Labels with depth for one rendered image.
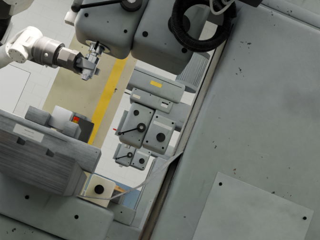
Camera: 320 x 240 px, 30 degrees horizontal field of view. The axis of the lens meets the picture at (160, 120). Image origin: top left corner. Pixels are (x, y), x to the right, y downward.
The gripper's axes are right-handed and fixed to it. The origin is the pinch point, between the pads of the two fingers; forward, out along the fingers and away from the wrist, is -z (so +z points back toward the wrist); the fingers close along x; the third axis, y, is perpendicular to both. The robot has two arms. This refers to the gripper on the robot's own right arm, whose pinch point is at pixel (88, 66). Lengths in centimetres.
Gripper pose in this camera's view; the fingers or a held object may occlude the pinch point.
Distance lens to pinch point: 194.4
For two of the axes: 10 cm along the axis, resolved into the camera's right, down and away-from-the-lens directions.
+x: 1.3, 2.1, 9.7
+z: -9.2, -3.5, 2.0
